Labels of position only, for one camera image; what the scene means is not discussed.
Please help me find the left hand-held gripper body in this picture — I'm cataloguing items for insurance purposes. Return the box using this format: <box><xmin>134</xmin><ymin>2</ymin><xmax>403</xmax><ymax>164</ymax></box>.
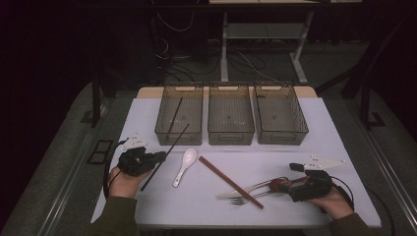
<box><xmin>117</xmin><ymin>132</ymin><xmax>155</xmax><ymax>178</ymax></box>

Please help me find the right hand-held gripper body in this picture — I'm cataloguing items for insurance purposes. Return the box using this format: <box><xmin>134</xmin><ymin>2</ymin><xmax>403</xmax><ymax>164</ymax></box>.
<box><xmin>288</xmin><ymin>154</ymin><xmax>347</xmax><ymax>203</ymax></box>

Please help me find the grey transparent plastic basket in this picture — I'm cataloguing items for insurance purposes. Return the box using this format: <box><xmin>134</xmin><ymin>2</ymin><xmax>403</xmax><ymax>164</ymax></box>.
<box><xmin>255</xmin><ymin>85</ymin><xmax>310</xmax><ymax>146</ymax></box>
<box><xmin>208</xmin><ymin>86</ymin><xmax>256</xmax><ymax>147</ymax></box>
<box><xmin>154</xmin><ymin>86</ymin><xmax>205</xmax><ymax>147</ymax></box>

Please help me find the white ceramic spoon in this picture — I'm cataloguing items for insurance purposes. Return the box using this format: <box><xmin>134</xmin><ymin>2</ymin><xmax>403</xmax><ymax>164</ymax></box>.
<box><xmin>172</xmin><ymin>147</ymin><xmax>198</xmax><ymax>189</ymax></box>

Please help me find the steel fork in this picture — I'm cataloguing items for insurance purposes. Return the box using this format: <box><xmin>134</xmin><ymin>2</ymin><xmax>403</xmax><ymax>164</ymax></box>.
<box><xmin>229</xmin><ymin>188</ymin><xmax>280</xmax><ymax>207</ymax></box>

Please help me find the steel table knife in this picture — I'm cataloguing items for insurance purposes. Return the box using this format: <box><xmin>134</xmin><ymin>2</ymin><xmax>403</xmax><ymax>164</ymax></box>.
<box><xmin>215</xmin><ymin>176</ymin><xmax>289</xmax><ymax>201</ymax></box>

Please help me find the brown wooden chopstick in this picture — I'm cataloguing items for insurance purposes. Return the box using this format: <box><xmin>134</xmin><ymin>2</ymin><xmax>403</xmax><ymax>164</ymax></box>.
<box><xmin>198</xmin><ymin>155</ymin><xmax>264</xmax><ymax>210</ymax></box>
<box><xmin>200</xmin><ymin>155</ymin><xmax>265</xmax><ymax>209</ymax></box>

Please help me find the person's left hand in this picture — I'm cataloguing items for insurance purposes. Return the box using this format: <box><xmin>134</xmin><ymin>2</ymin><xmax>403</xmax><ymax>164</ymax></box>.
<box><xmin>107</xmin><ymin>166</ymin><xmax>153</xmax><ymax>200</ymax></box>

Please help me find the person's right hand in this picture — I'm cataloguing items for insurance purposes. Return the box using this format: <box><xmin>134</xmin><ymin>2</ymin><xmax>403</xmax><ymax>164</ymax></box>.
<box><xmin>307</xmin><ymin>187</ymin><xmax>354</xmax><ymax>220</ymax></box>

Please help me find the white table cover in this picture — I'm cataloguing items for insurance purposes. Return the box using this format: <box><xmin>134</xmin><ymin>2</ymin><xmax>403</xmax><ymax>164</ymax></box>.
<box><xmin>90</xmin><ymin>96</ymin><xmax>383</xmax><ymax>229</ymax></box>

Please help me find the black metal stand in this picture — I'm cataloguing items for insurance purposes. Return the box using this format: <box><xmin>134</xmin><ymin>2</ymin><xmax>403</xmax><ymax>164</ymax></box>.
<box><xmin>80</xmin><ymin>77</ymin><xmax>103</xmax><ymax>129</ymax></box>
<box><xmin>359</xmin><ymin>75</ymin><xmax>387</xmax><ymax>130</ymax></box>

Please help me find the black slanted stand leg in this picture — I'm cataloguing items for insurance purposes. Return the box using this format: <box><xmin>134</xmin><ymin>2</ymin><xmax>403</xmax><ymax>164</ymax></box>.
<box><xmin>315</xmin><ymin>16</ymin><xmax>417</xmax><ymax>99</ymax></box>

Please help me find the black computer case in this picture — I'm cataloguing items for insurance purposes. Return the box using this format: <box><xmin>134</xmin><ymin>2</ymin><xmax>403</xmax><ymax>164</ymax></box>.
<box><xmin>151</xmin><ymin>13</ymin><xmax>209</xmax><ymax>63</ymax></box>

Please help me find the white metal desk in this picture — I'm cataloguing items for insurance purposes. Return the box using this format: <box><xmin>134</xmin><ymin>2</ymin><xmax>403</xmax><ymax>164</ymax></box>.
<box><xmin>208</xmin><ymin>0</ymin><xmax>363</xmax><ymax>85</ymax></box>

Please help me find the left hand-held gripper black cable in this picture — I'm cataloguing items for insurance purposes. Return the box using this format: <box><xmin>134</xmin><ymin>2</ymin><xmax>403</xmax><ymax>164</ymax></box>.
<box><xmin>102</xmin><ymin>139</ymin><xmax>130</xmax><ymax>200</ymax></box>

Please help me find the hand-held gripper black cable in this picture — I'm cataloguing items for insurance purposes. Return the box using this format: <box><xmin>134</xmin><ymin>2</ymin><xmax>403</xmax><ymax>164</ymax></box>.
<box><xmin>328</xmin><ymin>175</ymin><xmax>356</xmax><ymax>211</ymax></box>
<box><xmin>102</xmin><ymin>139</ymin><xmax>130</xmax><ymax>200</ymax></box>

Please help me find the right hand-held gripper black cable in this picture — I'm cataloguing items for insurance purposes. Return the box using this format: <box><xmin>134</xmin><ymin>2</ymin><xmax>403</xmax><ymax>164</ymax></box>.
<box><xmin>328</xmin><ymin>175</ymin><xmax>356</xmax><ymax>211</ymax></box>

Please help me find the grey metal rail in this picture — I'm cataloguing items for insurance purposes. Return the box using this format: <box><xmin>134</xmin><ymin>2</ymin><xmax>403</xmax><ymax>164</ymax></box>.
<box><xmin>347</xmin><ymin>99</ymin><xmax>417</xmax><ymax>217</ymax></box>
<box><xmin>37</xmin><ymin>121</ymin><xmax>101</xmax><ymax>236</ymax></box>

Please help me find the tangle of black cables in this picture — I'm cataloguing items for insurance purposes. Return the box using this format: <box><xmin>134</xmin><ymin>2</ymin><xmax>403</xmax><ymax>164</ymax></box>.
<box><xmin>153</xmin><ymin>48</ymin><xmax>273</xmax><ymax>83</ymax></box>

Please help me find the white floor cable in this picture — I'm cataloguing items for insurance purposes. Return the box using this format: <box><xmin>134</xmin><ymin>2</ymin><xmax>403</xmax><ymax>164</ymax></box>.
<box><xmin>235</xmin><ymin>49</ymin><xmax>280</xmax><ymax>84</ymax></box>

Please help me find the grey hanging cable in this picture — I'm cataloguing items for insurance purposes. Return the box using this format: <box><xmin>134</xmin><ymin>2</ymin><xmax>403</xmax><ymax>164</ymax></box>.
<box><xmin>150</xmin><ymin>0</ymin><xmax>197</xmax><ymax>33</ymax></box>

